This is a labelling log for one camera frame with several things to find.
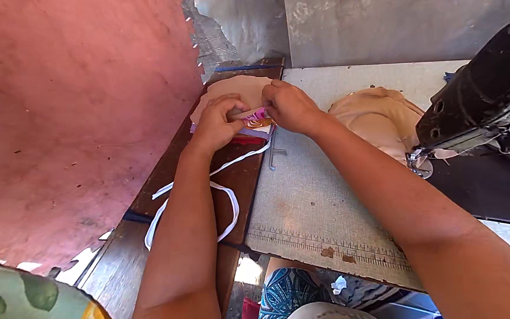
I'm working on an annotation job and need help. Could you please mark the person's left hand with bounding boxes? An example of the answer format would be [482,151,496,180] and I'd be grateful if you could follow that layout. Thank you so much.
[192,93,251,155]

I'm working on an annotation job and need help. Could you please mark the person's right hand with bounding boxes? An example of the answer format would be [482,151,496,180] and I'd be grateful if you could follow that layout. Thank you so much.
[261,79,326,137]

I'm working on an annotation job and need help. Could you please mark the beige fabric piece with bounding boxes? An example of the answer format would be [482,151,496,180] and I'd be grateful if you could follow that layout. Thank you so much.
[190,75,275,126]

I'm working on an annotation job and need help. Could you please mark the pink printed label strip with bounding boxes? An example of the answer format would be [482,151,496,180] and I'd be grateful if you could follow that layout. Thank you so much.
[233,106,275,133]

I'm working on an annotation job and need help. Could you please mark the dark red fabric piece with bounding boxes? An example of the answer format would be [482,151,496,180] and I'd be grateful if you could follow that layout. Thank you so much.
[229,125,277,145]

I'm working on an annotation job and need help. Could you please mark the purple fabric piece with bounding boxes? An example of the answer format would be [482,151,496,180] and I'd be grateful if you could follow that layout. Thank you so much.
[190,123,276,140]

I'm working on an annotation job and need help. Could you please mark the dark brown wooden board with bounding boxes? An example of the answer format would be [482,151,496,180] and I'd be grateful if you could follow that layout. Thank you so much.
[129,58,285,319]

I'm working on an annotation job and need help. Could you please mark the beige gathered fabric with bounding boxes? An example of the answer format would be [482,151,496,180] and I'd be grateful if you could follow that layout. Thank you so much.
[328,86,426,166]

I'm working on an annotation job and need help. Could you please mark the grey metal sheet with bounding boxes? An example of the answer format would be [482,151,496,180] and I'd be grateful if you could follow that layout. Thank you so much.
[194,0,510,69]

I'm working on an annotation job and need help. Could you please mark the pink sheet partition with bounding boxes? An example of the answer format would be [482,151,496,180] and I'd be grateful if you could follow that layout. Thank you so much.
[0,0,205,276]

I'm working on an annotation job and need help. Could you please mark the person's legs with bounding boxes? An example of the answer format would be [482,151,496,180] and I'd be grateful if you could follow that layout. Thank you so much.
[259,257,333,319]

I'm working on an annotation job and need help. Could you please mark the red object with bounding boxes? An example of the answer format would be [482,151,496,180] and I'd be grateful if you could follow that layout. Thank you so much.
[242,297,261,319]

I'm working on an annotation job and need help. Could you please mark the grey wooden bench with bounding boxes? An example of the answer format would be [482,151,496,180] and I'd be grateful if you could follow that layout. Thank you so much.
[76,220,155,319]

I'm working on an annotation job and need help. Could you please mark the person's body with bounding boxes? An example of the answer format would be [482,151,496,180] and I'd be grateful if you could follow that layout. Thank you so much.
[287,302,378,319]

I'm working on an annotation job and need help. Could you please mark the black sewing machine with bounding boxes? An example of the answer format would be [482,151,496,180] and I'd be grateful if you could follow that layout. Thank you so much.
[407,12,510,227]

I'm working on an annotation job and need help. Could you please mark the light blue plastic object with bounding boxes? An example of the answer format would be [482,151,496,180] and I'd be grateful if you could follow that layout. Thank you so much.
[368,291,443,319]

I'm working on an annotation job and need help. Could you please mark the green leaf-patterned cloth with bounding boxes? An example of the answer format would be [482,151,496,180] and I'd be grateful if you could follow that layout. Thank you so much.
[0,261,112,319]

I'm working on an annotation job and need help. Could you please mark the white fabric cord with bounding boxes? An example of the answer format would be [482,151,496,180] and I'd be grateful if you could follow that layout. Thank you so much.
[144,137,272,252]

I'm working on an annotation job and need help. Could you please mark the dark blue fabric strap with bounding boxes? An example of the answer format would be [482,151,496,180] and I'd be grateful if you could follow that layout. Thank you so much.
[122,209,155,224]

